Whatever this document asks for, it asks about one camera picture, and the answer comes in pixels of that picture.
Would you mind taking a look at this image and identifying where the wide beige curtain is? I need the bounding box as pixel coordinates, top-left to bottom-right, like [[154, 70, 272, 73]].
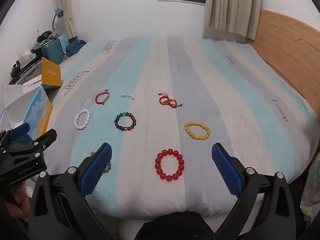
[[203, 0, 262, 44]]

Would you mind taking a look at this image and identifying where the narrow beige curtain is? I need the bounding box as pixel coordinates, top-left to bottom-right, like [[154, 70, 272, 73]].
[[55, 0, 79, 39]]

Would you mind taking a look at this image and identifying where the person's left hand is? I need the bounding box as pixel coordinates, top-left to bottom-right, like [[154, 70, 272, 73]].
[[0, 181, 32, 222]]

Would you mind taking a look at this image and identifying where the multicolour glass bead bracelet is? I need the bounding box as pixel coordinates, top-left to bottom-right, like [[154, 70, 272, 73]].
[[114, 112, 137, 132]]

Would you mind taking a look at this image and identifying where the blue desk lamp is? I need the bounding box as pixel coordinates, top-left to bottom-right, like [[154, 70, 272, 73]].
[[52, 8, 64, 32]]

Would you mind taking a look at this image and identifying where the wooden headboard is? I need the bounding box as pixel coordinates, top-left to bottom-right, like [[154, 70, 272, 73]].
[[246, 9, 320, 117]]

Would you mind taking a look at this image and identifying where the striped bed sheet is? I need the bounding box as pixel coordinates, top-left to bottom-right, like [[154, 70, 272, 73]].
[[49, 36, 320, 219]]

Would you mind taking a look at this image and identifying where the white plastic bag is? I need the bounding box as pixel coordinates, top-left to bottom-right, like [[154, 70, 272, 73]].
[[19, 50, 33, 63]]

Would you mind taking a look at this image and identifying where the blue clothes pile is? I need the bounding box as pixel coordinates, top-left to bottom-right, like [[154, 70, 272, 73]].
[[65, 39, 87, 55]]

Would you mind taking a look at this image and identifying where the red bead bracelet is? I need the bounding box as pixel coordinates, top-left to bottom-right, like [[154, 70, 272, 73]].
[[154, 148, 185, 182]]

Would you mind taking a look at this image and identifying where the white bead bracelet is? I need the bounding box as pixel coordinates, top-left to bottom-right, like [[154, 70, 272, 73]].
[[74, 108, 91, 130]]

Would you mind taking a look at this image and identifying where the yellow bead bracelet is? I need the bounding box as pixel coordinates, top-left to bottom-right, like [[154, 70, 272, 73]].
[[184, 121, 211, 140]]

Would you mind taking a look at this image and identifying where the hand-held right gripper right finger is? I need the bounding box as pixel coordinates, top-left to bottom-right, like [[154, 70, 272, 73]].
[[211, 142, 297, 240]]

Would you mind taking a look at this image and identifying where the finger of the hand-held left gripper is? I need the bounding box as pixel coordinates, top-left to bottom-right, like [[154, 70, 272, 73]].
[[5, 129, 57, 158], [0, 123, 31, 146]]

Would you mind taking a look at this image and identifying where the black bag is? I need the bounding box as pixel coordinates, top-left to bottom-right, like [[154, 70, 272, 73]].
[[37, 30, 54, 43]]

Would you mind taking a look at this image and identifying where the brown bead bracelet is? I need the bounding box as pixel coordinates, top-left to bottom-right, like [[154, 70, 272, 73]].
[[90, 151, 112, 173]]

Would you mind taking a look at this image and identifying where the teal suitcase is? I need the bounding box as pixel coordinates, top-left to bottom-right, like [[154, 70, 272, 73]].
[[41, 36, 68, 65]]

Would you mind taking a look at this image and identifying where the grey suitcase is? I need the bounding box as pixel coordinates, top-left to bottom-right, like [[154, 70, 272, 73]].
[[9, 60, 43, 85]]

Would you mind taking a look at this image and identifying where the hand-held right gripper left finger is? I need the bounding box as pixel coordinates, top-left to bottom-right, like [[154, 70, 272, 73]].
[[28, 142, 118, 240]]

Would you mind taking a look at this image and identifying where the white cardboard box yellow flap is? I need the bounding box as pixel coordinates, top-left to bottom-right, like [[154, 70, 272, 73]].
[[0, 57, 62, 140]]

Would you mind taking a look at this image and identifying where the cartoon printed cloth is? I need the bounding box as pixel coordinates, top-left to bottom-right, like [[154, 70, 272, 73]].
[[300, 165, 320, 222]]

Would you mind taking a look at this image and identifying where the red cord bracelet gold charm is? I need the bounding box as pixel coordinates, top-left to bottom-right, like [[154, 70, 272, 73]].
[[158, 92, 183, 109], [95, 89, 110, 104]]

